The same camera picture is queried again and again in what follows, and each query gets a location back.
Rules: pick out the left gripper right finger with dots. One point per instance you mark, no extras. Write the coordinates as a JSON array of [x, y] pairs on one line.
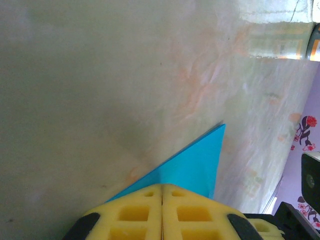
[[195, 215]]

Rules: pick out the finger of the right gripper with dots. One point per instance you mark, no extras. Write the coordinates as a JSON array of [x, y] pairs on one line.
[[265, 226]]

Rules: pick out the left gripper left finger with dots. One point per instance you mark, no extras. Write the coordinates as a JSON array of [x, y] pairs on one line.
[[135, 215]]

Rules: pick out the blue cloth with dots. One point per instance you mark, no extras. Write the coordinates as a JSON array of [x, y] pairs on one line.
[[195, 170]]

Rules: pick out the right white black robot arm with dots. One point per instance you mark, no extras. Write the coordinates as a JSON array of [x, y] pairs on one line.
[[311, 180]]

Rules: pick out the white plastic container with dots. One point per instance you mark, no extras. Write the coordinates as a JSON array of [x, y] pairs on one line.
[[315, 10]]

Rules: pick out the aluminium side rail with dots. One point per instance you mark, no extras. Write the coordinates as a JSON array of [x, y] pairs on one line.
[[272, 197]]

